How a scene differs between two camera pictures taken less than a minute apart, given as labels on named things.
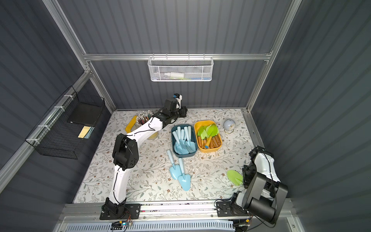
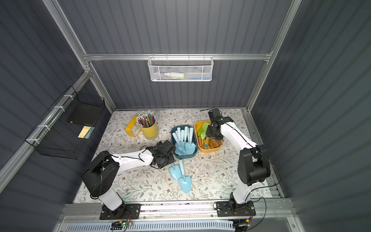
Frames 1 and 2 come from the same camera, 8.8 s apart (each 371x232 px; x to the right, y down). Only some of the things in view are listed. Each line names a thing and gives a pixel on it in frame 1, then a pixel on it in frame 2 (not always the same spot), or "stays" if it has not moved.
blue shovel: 184,179 stays
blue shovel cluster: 174,170 stays
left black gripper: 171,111 → 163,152
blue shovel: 179,132 stays
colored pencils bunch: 144,117 stays
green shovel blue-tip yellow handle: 235,177 → 202,131
